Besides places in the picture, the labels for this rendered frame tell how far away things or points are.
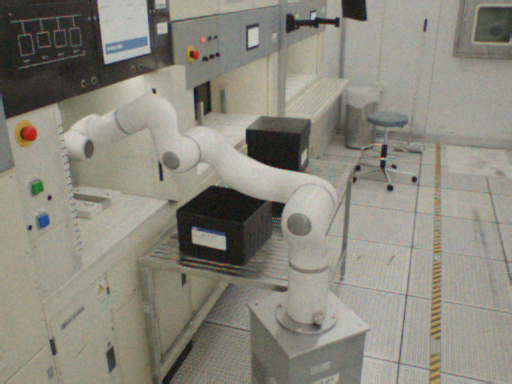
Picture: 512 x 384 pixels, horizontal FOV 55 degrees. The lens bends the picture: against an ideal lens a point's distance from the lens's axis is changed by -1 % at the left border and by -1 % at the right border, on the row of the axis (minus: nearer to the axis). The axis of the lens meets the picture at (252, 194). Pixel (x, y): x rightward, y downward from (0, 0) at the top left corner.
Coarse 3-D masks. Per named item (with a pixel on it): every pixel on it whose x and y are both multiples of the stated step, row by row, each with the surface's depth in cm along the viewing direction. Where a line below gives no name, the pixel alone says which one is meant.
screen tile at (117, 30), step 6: (102, 6) 149; (108, 6) 152; (114, 6) 155; (102, 12) 150; (108, 12) 153; (114, 12) 155; (120, 12) 158; (102, 18) 150; (120, 18) 159; (114, 24) 156; (120, 24) 159; (108, 30) 154; (114, 30) 157; (120, 30) 160; (108, 36) 154; (114, 36) 157; (120, 36) 160
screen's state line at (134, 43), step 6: (114, 42) 157; (120, 42) 160; (126, 42) 164; (132, 42) 167; (138, 42) 170; (144, 42) 174; (108, 48) 155; (114, 48) 158; (120, 48) 161; (126, 48) 164; (132, 48) 167; (108, 54) 155
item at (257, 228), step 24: (216, 192) 205; (240, 192) 200; (192, 216) 179; (216, 216) 209; (240, 216) 204; (264, 216) 189; (192, 240) 183; (216, 240) 179; (240, 240) 174; (264, 240) 193; (240, 264) 178
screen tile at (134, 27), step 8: (128, 0) 162; (136, 0) 166; (144, 0) 170; (128, 8) 162; (136, 8) 167; (144, 8) 171; (144, 16) 172; (128, 24) 163; (136, 24) 168; (144, 24) 172; (128, 32) 164; (136, 32) 168
